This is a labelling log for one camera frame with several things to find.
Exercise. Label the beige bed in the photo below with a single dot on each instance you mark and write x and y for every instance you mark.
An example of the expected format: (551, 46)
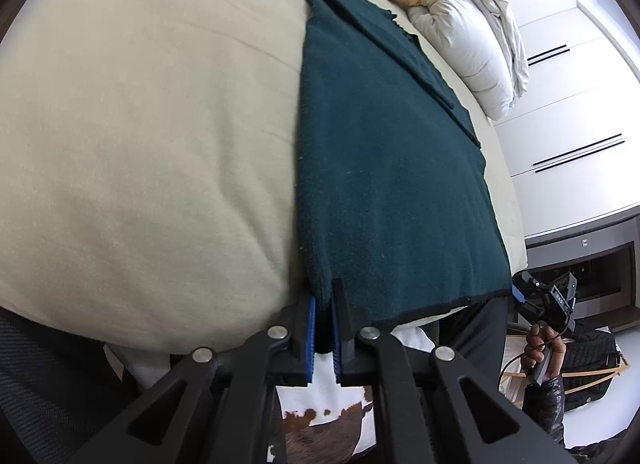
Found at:
(150, 144)

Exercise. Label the cowhide rug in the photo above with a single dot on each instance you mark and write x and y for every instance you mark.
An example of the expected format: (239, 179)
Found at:
(320, 424)

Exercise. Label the black quilted jacket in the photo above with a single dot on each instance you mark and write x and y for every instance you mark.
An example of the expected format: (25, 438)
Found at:
(592, 369)

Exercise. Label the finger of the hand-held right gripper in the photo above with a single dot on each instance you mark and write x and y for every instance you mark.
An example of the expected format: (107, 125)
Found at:
(520, 289)

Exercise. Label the dark green fleece garment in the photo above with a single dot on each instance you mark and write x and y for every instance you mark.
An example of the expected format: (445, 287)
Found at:
(390, 169)

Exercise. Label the person's right hand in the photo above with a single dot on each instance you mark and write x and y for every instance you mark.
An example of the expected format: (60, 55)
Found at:
(535, 346)

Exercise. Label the person's right forearm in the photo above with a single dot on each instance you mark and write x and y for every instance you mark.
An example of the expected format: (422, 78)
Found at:
(544, 411)

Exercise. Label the person's leg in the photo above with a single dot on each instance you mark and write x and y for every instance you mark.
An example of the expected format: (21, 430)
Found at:
(477, 339)

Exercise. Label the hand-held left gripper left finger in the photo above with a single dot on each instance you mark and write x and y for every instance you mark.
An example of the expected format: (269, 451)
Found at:
(312, 339)

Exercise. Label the white wardrobe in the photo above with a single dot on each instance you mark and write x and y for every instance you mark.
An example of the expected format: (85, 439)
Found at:
(565, 109)

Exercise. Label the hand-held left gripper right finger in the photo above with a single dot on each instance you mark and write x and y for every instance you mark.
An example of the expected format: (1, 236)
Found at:
(337, 344)

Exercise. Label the white duvet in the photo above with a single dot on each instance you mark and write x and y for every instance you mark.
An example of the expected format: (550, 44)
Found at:
(460, 34)

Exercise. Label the black mesh chair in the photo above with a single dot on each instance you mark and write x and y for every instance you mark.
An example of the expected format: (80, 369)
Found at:
(45, 384)

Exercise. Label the wooden frame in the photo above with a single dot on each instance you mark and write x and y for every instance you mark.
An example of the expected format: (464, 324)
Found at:
(607, 373)

